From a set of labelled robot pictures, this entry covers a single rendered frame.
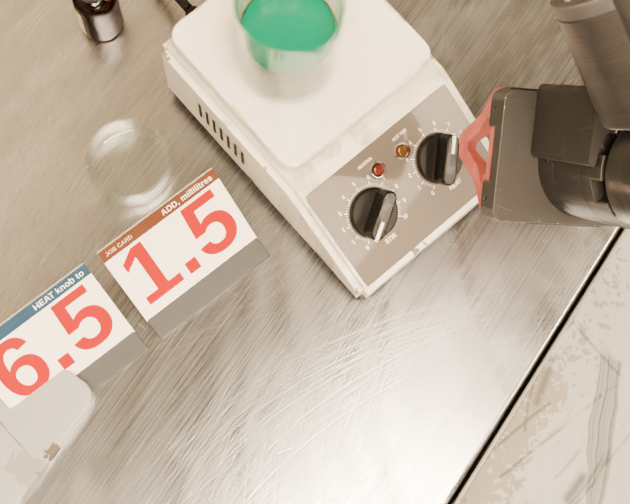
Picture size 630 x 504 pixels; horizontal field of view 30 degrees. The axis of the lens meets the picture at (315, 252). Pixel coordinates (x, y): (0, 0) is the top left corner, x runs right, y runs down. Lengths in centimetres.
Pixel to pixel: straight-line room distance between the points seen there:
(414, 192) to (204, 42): 16
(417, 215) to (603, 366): 16
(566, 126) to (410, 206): 20
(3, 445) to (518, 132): 37
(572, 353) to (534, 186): 21
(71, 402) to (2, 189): 15
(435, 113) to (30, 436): 32
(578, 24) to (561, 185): 11
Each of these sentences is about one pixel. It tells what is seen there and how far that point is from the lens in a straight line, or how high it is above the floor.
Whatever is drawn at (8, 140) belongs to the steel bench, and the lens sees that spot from 82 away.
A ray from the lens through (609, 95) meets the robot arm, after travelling 51.
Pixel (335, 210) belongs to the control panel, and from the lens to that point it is 73.
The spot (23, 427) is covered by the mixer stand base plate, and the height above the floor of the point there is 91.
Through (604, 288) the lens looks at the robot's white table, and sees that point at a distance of 80.
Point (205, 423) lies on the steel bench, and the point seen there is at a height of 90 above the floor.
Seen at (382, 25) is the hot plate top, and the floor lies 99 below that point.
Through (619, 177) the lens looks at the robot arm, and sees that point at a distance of 54.
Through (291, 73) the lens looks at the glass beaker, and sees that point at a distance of 67.
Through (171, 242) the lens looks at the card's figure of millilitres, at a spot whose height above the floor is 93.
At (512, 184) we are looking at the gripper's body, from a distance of 59.
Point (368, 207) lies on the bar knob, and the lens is 73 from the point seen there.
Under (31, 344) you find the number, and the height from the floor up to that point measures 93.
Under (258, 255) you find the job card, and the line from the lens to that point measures 77.
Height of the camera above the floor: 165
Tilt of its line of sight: 75 degrees down
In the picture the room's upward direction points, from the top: 9 degrees clockwise
